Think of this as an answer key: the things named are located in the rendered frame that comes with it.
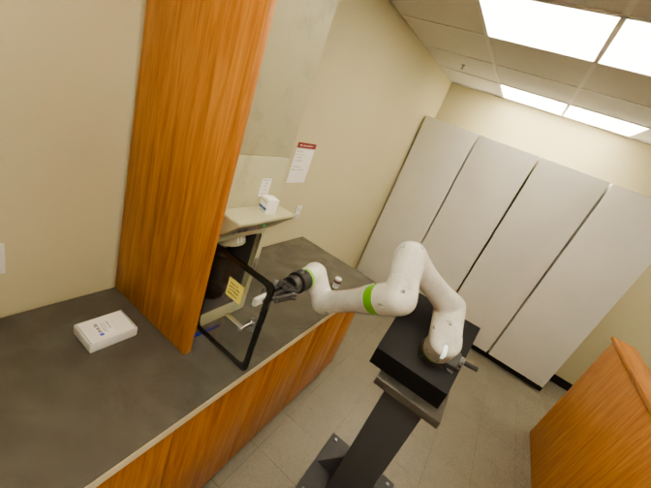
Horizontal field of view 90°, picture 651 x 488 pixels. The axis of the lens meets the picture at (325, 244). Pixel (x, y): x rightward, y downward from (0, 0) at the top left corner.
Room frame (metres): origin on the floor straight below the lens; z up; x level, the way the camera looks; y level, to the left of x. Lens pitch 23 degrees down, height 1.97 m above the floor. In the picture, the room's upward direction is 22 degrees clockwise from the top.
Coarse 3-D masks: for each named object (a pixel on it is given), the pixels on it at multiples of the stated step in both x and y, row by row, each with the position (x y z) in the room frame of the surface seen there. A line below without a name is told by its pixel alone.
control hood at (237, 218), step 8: (232, 208) 1.08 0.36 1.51; (240, 208) 1.11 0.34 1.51; (248, 208) 1.14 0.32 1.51; (256, 208) 1.17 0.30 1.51; (280, 208) 1.27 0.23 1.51; (224, 216) 1.00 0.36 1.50; (232, 216) 1.02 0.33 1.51; (240, 216) 1.04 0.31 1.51; (248, 216) 1.07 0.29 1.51; (256, 216) 1.09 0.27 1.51; (264, 216) 1.13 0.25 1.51; (272, 216) 1.16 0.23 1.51; (280, 216) 1.19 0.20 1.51; (288, 216) 1.22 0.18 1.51; (224, 224) 1.00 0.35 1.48; (232, 224) 0.99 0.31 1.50; (240, 224) 0.98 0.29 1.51; (248, 224) 1.01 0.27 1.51; (256, 224) 1.05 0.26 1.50; (264, 224) 1.13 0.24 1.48; (272, 224) 1.22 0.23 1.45; (224, 232) 1.00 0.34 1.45
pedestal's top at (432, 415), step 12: (384, 372) 1.25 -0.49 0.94; (384, 384) 1.18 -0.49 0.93; (396, 384) 1.20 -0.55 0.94; (396, 396) 1.15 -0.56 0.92; (408, 396) 1.15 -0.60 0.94; (408, 408) 1.13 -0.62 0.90; (420, 408) 1.12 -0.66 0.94; (432, 408) 1.14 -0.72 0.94; (444, 408) 1.17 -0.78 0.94; (432, 420) 1.09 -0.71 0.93
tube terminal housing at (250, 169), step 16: (240, 160) 1.07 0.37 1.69; (256, 160) 1.14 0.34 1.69; (272, 160) 1.22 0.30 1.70; (288, 160) 1.31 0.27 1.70; (240, 176) 1.09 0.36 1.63; (256, 176) 1.16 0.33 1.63; (272, 176) 1.25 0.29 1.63; (240, 192) 1.11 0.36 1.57; (256, 192) 1.18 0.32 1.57; (272, 192) 1.27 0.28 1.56; (256, 240) 1.31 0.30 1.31; (256, 256) 1.29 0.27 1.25
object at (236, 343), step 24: (216, 264) 1.00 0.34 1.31; (240, 264) 0.96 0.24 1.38; (216, 288) 0.99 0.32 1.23; (264, 288) 0.91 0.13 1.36; (216, 312) 0.98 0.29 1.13; (240, 312) 0.93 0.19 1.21; (264, 312) 0.89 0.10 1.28; (216, 336) 0.96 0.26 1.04; (240, 336) 0.92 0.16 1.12; (240, 360) 0.91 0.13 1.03
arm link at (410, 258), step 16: (400, 256) 1.07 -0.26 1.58; (416, 256) 1.06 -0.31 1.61; (400, 272) 1.02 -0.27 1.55; (416, 272) 1.03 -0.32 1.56; (432, 272) 1.12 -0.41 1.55; (432, 288) 1.14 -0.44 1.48; (448, 288) 1.21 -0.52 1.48; (432, 304) 1.22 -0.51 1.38; (448, 304) 1.20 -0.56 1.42; (464, 304) 1.27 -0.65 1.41
